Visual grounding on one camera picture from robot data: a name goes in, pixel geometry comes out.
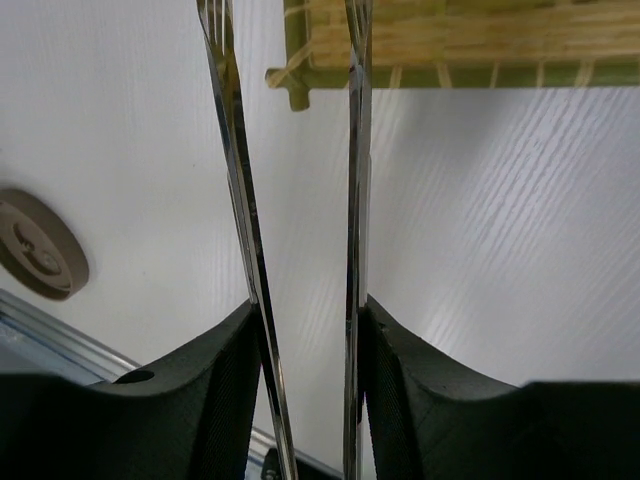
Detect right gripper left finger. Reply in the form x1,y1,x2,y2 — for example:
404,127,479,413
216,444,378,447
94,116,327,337
0,298,264,480

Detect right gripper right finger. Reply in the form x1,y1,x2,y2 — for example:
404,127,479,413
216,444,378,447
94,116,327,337
360,299,639,479

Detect beige round lid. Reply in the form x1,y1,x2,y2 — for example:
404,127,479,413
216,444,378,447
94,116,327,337
1,188,90,301

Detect metal tongs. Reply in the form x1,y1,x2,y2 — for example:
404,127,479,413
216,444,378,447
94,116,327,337
196,1,373,479

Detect bamboo mat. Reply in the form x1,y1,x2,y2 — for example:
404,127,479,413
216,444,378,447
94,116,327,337
265,1,639,111

